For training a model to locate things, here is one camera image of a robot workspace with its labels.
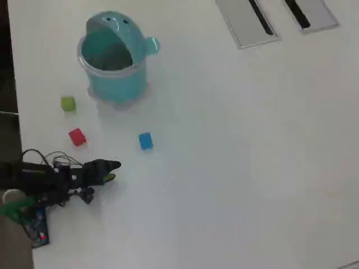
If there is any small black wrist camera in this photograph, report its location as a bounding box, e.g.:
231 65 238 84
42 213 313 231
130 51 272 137
68 187 95 205

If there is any silver table cable hatch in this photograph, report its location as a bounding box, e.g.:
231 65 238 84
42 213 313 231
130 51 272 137
215 0 281 50
283 0 342 35

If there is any teal whale-shaped bin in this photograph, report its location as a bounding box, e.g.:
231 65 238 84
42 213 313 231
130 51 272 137
76 11 162 112

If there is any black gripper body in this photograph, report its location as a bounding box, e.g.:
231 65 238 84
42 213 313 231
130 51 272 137
68 161 99 189

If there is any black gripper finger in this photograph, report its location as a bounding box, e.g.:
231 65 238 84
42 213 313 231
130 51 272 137
96 173 117 186
94 159 122 175

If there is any white cable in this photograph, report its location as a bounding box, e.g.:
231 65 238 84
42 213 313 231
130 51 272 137
2 189 25 204

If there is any blue controller circuit board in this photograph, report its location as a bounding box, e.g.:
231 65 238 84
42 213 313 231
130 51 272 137
29 206 50 249

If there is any green table clamp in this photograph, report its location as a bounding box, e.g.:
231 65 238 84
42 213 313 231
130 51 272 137
0 196 37 226

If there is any blue lego block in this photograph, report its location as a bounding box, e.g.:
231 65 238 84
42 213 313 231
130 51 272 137
138 132 154 151

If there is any red lego block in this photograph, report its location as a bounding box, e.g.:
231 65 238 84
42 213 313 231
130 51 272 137
68 128 88 146

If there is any green lego block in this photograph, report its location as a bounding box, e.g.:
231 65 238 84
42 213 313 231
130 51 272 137
61 96 77 113

